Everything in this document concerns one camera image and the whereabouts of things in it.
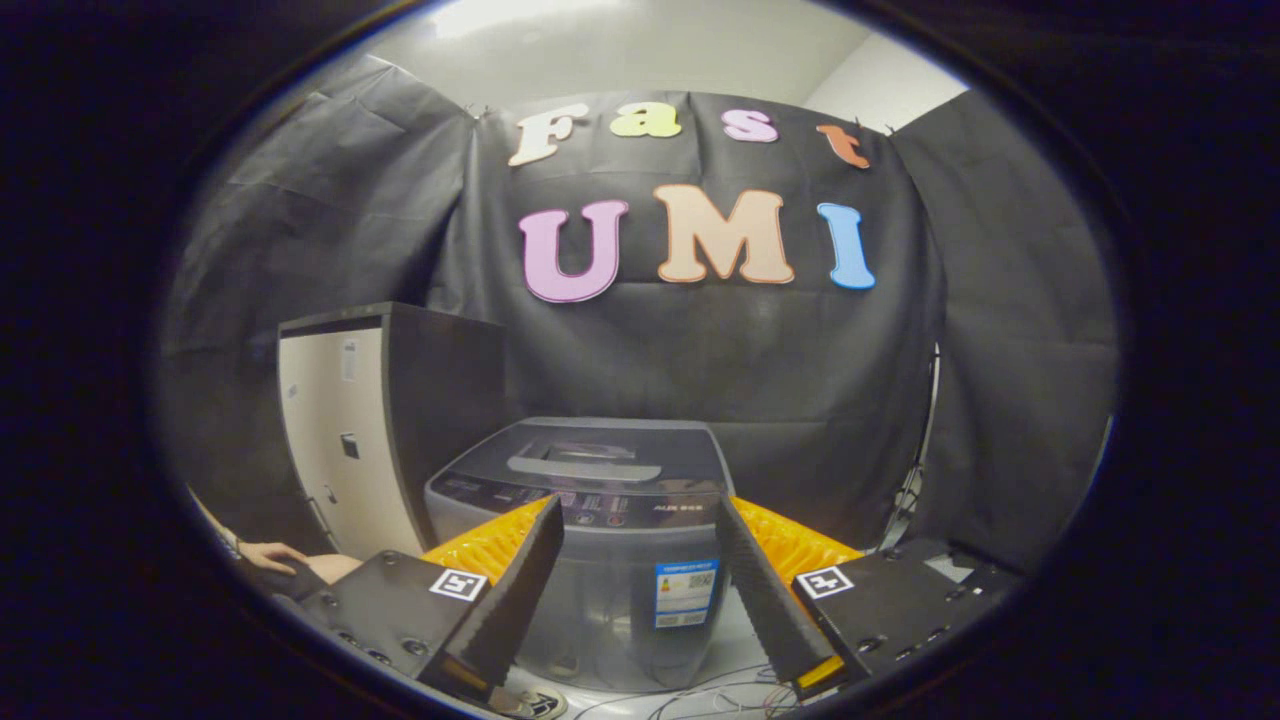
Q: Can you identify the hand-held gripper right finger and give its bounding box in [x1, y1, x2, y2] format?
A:
[716, 495, 1016, 701]

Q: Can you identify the beige and dark cabinet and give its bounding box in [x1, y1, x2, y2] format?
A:
[278, 302, 507, 561]

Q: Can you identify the person's shoe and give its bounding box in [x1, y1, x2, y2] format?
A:
[495, 688, 569, 720]

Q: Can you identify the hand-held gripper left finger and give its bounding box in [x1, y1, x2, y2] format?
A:
[275, 495, 564, 704]

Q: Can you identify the black backdrop cloth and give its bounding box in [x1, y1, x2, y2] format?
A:
[158, 55, 1119, 576]

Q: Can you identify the dark washing machine lid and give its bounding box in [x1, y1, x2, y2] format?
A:
[458, 418, 725, 496]

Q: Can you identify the grey washing machine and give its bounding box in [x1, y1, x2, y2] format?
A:
[425, 418, 736, 693]

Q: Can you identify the black light stand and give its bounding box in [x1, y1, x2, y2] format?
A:
[880, 345, 943, 551]

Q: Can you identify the tangle of floor cables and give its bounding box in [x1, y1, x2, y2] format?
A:
[580, 665, 801, 720]

